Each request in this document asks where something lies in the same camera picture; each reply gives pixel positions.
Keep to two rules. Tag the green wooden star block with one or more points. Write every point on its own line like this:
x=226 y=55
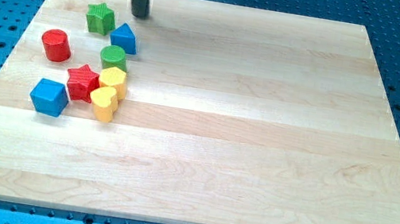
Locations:
x=100 y=19

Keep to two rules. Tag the blue wooden triangle block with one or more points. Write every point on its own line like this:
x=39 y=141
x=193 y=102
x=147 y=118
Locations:
x=124 y=37

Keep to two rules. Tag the red wooden star block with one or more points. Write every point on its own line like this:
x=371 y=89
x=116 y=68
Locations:
x=81 y=82

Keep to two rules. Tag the light wooden board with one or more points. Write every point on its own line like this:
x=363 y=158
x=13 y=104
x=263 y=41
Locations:
x=233 y=115

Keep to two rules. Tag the yellow wooden pentagon block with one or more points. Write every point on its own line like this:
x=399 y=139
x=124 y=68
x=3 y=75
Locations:
x=116 y=78

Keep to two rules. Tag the yellow wooden heart block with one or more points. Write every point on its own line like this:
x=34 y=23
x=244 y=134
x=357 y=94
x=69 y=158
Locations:
x=105 y=102

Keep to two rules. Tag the green wooden cylinder block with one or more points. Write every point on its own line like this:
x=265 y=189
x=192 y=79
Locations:
x=113 y=56

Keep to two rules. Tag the blue wooden cube block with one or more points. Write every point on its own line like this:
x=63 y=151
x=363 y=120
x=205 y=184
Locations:
x=49 y=97

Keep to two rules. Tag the red wooden cylinder block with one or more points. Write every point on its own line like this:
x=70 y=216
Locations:
x=56 y=45

